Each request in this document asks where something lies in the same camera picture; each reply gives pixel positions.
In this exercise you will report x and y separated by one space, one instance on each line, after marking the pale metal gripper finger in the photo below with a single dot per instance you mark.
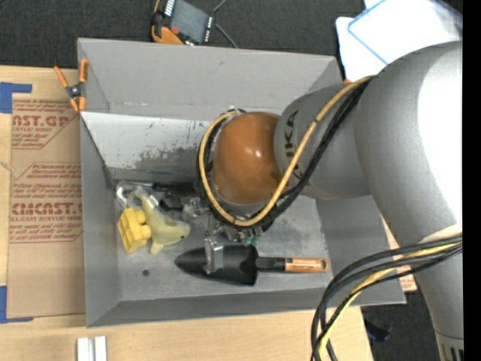
214 256

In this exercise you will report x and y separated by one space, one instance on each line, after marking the pale yellow toy seal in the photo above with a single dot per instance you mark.
165 228

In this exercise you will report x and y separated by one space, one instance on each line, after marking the grey metal bin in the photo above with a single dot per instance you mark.
158 276

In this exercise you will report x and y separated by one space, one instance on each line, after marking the black angular thing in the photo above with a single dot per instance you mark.
171 202

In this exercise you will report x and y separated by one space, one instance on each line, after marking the yellow toy block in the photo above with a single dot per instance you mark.
130 233

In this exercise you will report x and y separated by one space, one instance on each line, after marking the clear glass thing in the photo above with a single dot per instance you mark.
124 196

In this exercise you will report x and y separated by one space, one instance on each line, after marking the brown cardboard board red print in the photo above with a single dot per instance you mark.
45 261

